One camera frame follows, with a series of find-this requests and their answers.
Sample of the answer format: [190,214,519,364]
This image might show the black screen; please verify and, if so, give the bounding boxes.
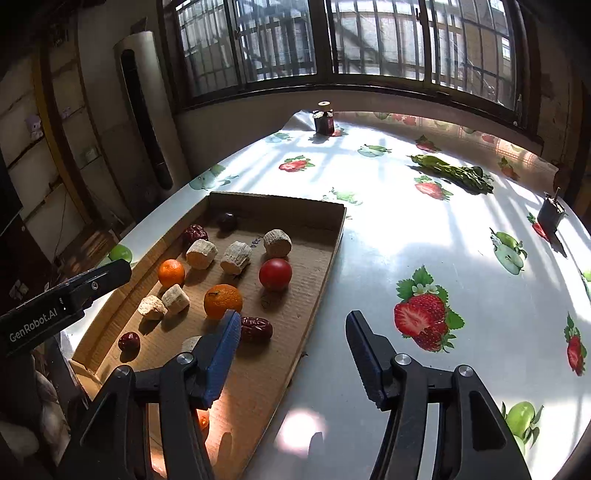
[0,157,23,232]

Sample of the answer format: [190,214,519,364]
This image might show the red cherry tomato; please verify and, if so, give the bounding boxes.
[259,258,293,291]

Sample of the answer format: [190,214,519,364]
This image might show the barred window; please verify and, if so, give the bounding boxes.
[157,0,541,139]

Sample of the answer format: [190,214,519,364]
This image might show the shallow cardboard box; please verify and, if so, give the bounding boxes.
[69,191,347,480]

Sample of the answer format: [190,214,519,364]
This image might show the green leafy vegetable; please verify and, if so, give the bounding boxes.
[410,154,495,195]

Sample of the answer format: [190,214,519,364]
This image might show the dark table clamp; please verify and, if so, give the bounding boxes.
[536,187,568,236]

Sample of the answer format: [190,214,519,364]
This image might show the pale fuzzy clothing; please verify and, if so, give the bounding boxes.
[0,369,71,462]

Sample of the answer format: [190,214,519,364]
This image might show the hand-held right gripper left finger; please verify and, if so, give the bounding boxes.
[65,310,242,480]

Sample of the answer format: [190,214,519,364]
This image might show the small dark jar with lid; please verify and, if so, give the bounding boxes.
[311,100,336,136]

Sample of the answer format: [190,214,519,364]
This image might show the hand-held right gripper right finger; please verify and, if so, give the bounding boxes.
[345,310,532,480]

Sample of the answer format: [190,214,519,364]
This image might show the white standing air conditioner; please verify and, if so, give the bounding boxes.
[113,30,191,195]

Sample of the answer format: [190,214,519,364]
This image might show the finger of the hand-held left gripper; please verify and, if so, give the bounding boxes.
[60,259,132,310]

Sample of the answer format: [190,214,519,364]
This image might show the large red date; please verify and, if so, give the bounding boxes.
[240,316,274,343]

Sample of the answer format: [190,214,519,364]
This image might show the wooden wall shelf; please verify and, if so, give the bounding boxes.
[0,46,118,259]

